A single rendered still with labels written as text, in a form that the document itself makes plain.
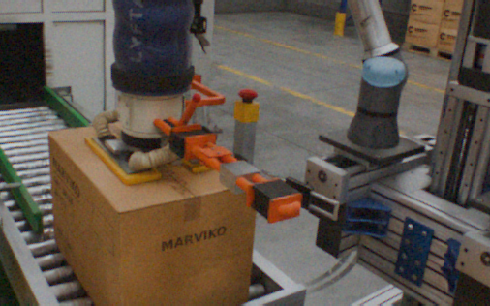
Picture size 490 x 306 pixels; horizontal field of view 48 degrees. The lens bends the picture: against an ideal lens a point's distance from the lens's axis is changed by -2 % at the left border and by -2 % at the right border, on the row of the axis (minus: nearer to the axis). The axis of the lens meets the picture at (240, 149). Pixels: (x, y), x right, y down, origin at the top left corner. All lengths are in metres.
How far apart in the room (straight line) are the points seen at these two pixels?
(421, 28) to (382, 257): 7.97
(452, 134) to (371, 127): 0.22
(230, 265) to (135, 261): 0.30
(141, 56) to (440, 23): 8.08
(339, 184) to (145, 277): 0.56
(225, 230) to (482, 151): 0.70
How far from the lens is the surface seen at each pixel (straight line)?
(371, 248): 1.66
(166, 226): 1.40
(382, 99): 1.56
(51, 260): 1.93
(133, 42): 1.46
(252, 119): 2.02
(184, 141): 1.33
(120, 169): 1.49
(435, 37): 9.35
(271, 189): 1.10
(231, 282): 1.61
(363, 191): 1.59
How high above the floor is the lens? 1.57
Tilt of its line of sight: 21 degrees down
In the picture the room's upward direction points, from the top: 4 degrees clockwise
